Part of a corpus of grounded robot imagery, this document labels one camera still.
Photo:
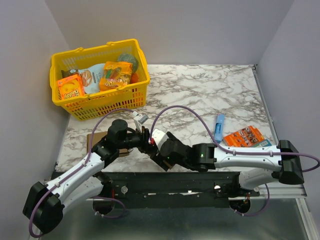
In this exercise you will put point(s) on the light blue mint pack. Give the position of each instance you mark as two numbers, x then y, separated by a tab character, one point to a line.
263	143

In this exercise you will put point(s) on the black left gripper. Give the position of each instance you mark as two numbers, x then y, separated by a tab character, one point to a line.
144	135

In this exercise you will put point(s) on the yellow plastic shopping basket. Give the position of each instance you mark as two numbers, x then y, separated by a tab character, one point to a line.
91	106

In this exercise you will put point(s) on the blue small box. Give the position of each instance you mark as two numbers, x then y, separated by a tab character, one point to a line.
218	129

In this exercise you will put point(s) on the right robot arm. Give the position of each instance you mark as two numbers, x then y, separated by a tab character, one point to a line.
266	164

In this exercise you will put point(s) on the orange small box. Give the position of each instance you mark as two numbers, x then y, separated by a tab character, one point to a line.
245	137

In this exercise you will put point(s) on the dark brown snack packet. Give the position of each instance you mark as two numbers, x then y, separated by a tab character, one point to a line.
68	73

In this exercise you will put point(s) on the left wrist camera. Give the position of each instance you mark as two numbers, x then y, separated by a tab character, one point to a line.
139	119

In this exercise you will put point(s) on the folded brown cardboard box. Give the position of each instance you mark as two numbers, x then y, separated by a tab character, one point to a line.
96	140

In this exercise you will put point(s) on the black mounting base plate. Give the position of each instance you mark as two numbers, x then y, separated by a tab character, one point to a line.
162	190

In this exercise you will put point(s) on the grey green round sponge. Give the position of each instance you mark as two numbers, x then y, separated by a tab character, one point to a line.
129	58

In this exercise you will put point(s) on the brown cardboard box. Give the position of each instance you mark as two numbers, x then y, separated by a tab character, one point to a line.
165	165
96	140

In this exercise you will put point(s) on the orange snack box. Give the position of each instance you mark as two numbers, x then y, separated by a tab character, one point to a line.
71	87

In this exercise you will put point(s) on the orange round fruit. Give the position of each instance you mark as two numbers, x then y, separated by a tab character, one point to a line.
134	78

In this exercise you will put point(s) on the light blue cassava chips bag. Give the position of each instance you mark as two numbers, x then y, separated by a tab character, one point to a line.
91	77

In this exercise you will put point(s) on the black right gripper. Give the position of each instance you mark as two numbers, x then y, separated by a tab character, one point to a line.
161	158

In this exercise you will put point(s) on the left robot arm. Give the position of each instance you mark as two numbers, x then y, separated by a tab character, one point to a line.
46	203

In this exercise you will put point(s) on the yellow mango gummy bag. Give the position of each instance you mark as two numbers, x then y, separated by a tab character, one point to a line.
115	75

